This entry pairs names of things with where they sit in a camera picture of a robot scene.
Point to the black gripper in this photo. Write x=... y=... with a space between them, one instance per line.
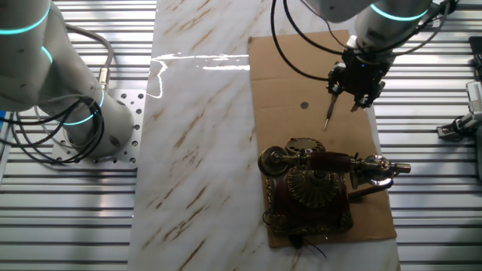
x=363 y=75

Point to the black screwdriver green cap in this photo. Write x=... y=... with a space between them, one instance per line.
x=329 y=113

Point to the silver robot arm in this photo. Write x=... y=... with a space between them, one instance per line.
x=56 y=75

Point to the brown cardboard sheet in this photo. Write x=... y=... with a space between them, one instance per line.
x=196 y=150
x=278 y=124

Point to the silver ribbed camera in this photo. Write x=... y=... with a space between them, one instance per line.
x=475 y=96

